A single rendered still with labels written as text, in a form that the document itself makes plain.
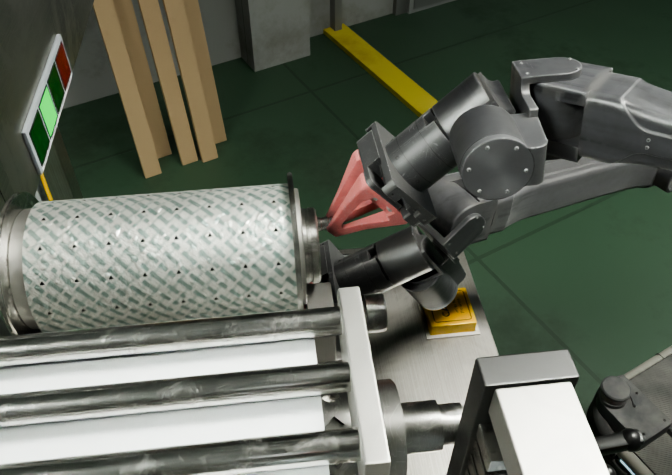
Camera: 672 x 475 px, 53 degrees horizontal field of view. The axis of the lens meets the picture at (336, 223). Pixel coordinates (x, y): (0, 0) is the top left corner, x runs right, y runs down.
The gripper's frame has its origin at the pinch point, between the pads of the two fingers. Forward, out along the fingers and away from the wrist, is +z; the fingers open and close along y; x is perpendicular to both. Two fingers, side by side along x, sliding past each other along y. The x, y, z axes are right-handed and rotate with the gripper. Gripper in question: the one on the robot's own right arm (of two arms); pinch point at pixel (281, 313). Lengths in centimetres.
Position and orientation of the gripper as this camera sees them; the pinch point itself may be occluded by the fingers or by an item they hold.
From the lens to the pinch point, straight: 84.4
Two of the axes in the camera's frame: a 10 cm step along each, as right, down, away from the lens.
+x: -5.0, -5.8, -6.5
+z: -8.6, 4.3, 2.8
